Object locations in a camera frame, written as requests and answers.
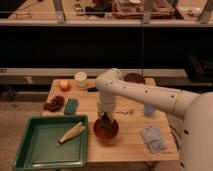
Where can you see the black handled knife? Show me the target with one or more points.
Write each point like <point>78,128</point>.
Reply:
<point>92,89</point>

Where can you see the green plastic tray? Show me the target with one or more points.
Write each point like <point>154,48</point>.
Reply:
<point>39,148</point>

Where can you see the bunch of red grapes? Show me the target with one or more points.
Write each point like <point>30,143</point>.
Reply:
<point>55,104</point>

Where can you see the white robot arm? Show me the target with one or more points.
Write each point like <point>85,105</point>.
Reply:
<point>195,109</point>

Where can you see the blue cup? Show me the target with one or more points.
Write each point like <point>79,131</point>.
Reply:
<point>148,110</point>

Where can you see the dark red bowl with food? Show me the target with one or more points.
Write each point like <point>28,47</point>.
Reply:
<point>134,78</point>

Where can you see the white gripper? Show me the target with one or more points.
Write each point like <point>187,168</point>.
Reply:
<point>105,108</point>

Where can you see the orange apple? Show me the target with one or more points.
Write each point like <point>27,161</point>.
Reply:
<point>64,85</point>

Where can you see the white cup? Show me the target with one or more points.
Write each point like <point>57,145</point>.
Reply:
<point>81,79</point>

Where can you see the corn cob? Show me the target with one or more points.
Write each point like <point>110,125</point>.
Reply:
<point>73,132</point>

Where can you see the metal spoon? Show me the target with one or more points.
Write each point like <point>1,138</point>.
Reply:
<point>121,112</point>

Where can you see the green sponge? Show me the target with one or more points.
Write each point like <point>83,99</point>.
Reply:
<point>71,107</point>

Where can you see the grey folded cloth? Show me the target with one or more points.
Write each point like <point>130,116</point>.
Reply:
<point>153,139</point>

